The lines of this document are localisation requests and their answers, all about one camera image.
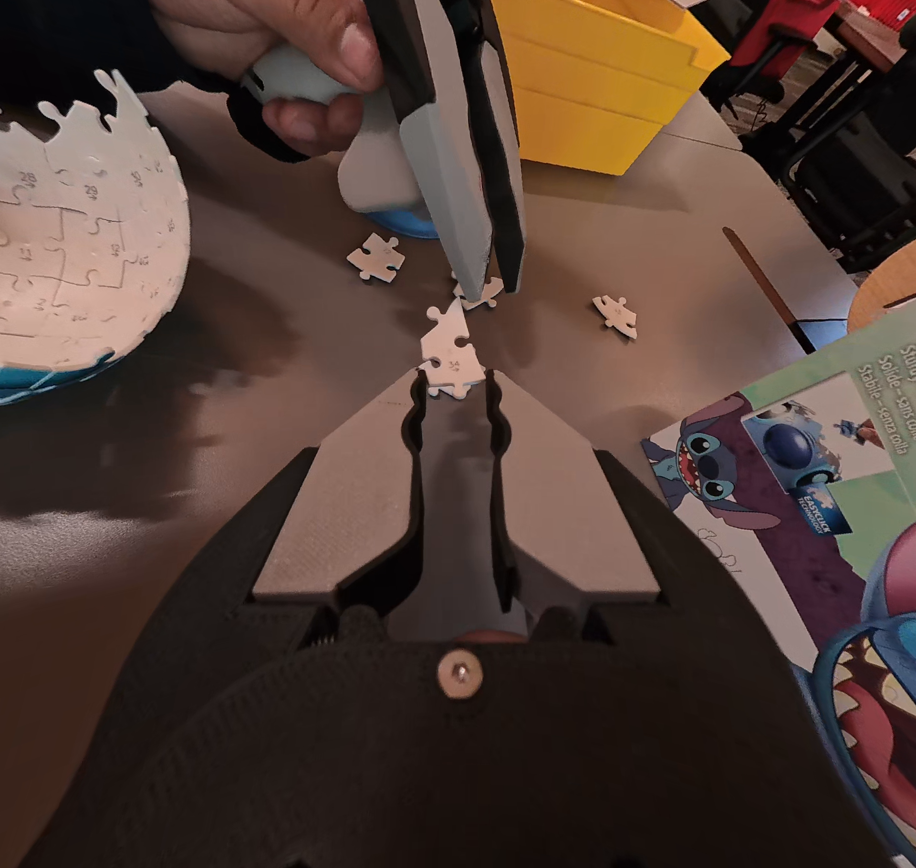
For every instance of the black office chair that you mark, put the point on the black office chair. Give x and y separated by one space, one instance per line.
859 181

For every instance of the partly built puzzle ball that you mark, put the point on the partly built puzzle ball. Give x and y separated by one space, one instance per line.
71 238

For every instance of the person's left forearm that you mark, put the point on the person's left forearm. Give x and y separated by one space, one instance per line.
71 24

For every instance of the cartoon print puzzle box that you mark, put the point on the cartoon print puzzle box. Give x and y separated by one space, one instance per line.
823 524

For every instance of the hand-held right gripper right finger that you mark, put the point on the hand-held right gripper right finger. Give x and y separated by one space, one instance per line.
572 517

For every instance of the red storage bin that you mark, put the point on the red storage bin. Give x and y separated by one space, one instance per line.
887 2

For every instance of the white puzzle pieces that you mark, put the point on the white puzzle pieces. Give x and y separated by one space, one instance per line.
376 258

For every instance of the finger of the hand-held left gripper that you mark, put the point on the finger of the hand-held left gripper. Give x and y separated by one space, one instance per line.
451 188
509 167

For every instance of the blue plastic ball stand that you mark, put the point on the blue plastic ball stand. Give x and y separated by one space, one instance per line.
401 223

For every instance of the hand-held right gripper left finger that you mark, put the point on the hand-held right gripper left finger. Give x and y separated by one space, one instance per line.
343 517

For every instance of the person's left hand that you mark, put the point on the person's left hand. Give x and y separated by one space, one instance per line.
236 2

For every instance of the red office chair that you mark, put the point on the red office chair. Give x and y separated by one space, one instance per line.
773 31

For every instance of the yellow plastic bin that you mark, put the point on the yellow plastic bin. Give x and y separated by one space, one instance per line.
587 95

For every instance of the single curved puzzle piece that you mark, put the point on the single curved puzzle piece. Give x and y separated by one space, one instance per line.
451 353

